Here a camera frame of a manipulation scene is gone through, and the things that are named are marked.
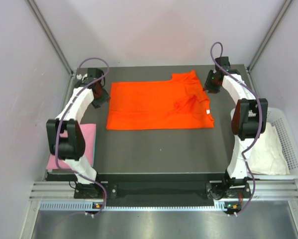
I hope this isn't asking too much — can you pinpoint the white t-shirt in basket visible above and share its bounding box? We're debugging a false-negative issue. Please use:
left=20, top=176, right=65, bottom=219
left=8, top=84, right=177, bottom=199
left=248, top=122, right=290, bottom=175

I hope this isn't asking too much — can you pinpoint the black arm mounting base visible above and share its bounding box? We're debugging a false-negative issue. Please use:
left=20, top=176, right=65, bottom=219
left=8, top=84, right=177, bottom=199
left=46, top=173, right=251, bottom=201

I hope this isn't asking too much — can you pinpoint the white plastic basket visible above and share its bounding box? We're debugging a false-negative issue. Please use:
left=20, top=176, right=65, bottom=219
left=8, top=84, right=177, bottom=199
left=254, top=108, right=298, bottom=180

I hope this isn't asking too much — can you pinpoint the folded light blue t-shirt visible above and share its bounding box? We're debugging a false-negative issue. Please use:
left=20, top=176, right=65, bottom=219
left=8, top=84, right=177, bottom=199
left=93, top=124, right=97, bottom=166

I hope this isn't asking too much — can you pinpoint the orange t-shirt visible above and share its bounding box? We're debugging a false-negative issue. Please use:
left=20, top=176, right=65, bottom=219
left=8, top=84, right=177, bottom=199
left=106, top=70, right=214, bottom=130

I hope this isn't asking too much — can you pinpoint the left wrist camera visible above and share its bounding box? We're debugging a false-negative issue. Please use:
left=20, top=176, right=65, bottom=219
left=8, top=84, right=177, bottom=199
left=76, top=74, right=88, bottom=81

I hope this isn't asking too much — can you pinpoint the folded pink t-shirt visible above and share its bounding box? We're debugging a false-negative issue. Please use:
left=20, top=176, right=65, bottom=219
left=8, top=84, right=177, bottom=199
left=46, top=123, right=95, bottom=170

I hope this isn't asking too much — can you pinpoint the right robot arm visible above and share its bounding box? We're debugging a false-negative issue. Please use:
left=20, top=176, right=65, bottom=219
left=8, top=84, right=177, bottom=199
left=203, top=56, right=268, bottom=198

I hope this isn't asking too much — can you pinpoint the slotted cable duct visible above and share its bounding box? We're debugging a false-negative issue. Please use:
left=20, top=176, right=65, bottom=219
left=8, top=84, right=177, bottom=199
left=39, top=201, right=228, bottom=212

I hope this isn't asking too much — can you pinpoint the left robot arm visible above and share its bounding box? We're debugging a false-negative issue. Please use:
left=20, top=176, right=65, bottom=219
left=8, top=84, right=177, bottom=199
left=46, top=68, right=108, bottom=198

